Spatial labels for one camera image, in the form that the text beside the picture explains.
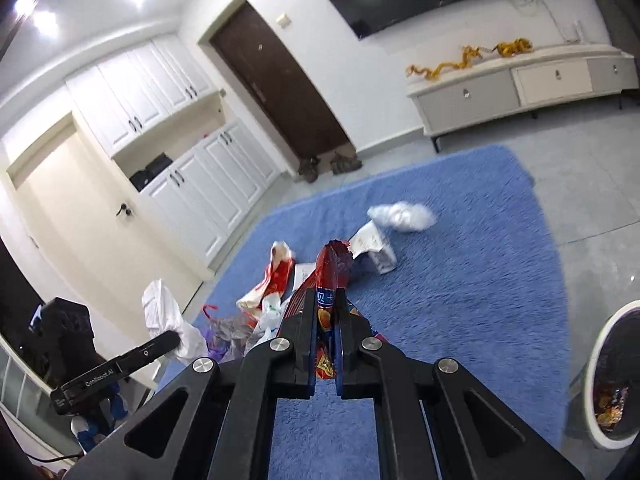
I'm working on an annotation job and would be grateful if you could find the cream interior door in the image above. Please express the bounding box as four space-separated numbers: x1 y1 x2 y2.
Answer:
6 115 201 344

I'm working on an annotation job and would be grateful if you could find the black box on shelf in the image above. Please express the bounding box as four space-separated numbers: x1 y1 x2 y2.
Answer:
129 153 174 191

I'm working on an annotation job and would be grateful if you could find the red white snack bag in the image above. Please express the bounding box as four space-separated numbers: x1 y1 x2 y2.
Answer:
236 240 295 318

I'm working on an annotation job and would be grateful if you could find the white shoe cabinet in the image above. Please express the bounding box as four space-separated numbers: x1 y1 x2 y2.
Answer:
65 35 279 266

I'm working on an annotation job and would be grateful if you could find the brown shoe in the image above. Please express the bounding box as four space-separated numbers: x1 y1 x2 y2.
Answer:
297 156 320 184
330 152 362 176

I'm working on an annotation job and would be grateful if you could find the white grey TV cabinet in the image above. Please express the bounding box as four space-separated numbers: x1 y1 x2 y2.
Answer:
407 44 639 150

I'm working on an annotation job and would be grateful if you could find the right brown shoe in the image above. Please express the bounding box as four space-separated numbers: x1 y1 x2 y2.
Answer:
330 152 362 176

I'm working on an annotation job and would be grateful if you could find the white blue paper package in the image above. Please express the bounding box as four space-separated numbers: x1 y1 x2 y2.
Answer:
348 221 397 275

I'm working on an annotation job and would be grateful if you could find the golden tiger ornament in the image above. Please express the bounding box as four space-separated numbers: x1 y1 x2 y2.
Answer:
492 38 533 58

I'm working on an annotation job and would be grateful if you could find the dark brown entrance door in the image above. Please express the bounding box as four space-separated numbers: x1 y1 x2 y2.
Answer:
210 2 349 159

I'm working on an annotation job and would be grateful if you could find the blue gloved left hand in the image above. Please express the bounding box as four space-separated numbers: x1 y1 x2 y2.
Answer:
70 382 129 454

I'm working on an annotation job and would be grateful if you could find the golden dragon ornament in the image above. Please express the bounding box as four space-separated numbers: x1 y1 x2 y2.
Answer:
405 46 483 81

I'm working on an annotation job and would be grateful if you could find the blue carpet rug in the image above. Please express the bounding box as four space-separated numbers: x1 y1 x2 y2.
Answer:
154 143 572 480

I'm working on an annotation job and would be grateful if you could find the left brown shoe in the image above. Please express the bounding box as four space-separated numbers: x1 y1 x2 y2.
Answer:
297 156 320 184

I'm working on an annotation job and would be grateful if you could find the white round trash bin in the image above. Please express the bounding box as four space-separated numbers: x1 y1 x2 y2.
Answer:
579 300 639 451

